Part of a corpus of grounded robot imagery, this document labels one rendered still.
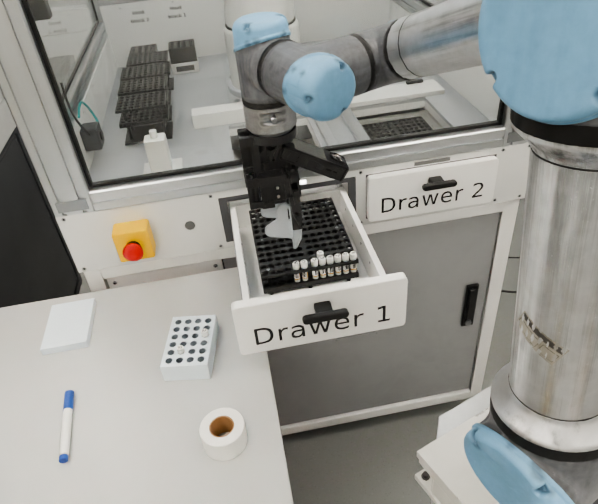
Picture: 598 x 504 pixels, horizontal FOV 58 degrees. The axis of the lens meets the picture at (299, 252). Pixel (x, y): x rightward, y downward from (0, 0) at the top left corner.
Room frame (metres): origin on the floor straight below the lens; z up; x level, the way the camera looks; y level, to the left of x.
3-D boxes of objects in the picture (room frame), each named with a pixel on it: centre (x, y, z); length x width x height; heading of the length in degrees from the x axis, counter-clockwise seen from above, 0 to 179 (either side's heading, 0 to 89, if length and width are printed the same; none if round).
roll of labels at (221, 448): (0.50, 0.14, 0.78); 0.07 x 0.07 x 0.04
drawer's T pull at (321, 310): (0.62, -0.03, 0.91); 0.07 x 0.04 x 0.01; 97
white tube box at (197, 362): (0.70, 0.22, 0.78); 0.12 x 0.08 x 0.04; 177
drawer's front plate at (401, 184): (1.01, -0.30, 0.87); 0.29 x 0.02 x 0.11; 97
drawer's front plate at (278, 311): (0.65, -0.03, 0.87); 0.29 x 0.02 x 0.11; 97
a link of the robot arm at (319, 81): (0.66, -0.04, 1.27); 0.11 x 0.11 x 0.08; 30
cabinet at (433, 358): (1.45, 0.02, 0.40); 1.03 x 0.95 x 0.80; 97
